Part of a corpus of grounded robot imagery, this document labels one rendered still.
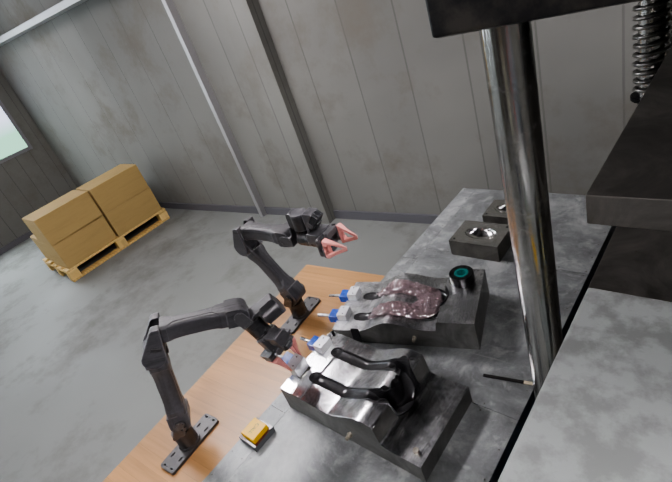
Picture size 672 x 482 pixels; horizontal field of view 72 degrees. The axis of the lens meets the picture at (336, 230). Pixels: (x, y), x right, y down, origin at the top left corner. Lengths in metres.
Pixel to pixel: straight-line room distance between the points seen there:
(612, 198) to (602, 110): 2.25
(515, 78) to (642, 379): 0.36
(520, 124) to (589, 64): 2.25
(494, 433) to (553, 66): 2.10
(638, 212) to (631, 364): 0.23
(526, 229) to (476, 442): 0.74
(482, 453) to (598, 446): 0.81
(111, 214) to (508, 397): 4.81
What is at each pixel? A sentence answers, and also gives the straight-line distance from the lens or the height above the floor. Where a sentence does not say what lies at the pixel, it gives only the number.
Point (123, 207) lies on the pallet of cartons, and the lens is 5.64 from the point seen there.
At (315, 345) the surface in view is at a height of 0.92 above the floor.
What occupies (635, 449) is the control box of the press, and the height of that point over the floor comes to 1.47.
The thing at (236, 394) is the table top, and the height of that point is 0.80.
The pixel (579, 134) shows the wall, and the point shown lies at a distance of 3.05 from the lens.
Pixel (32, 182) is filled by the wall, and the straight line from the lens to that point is 8.00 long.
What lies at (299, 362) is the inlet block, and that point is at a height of 0.94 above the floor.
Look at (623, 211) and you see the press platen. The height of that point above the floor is 1.52.
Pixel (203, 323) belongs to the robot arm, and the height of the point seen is 1.20.
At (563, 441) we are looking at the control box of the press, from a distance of 0.54.
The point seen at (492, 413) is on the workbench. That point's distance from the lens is 1.39.
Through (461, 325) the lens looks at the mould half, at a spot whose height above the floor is 0.90.
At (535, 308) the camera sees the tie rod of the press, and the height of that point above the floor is 1.36.
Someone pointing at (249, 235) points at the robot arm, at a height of 1.20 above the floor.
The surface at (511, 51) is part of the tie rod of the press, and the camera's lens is 0.62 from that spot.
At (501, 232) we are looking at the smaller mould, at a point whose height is 0.87.
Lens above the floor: 1.92
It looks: 28 degrees down
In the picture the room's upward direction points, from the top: 20 degrees counter-clockwise
